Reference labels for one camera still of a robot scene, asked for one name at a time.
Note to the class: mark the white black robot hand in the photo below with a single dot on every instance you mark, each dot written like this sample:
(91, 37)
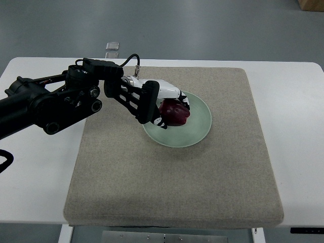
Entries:
(166, 91)

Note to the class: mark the dark red apple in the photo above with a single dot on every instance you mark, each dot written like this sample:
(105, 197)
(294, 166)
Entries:
(173, 112)

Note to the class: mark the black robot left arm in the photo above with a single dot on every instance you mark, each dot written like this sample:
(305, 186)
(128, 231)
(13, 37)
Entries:
(56, 102)

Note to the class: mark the light green plate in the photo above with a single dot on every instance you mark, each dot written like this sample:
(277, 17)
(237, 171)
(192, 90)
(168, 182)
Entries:
(196, 128)

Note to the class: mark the lower silver floor plate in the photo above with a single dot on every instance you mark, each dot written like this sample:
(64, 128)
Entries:
(111, 55)

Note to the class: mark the silver floor plate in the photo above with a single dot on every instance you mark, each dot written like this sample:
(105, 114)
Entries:
(111, 55)
(112, 46)

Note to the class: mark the upper silver floor plate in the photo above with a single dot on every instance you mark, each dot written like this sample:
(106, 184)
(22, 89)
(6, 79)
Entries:
(112, 46)

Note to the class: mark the beige fabric mat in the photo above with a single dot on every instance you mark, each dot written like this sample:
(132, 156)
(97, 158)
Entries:
(124, 178)

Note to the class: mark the white table leg right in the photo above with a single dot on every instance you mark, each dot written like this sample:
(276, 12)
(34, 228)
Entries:
(258, 235)

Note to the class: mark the white table leg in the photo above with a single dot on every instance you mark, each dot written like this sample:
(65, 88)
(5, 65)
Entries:
(258, 235)
(65, 234)

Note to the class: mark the white table leg left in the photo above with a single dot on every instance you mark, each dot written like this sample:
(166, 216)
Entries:
(65, 234)

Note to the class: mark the cardboard box corner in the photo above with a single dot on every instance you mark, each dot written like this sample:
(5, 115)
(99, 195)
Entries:
(311, 5)

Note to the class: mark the black table control panel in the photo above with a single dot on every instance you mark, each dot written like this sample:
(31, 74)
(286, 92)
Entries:
(306, 230)

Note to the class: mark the metal table base plate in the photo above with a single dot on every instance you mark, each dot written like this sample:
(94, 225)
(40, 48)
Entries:
(124, 236)

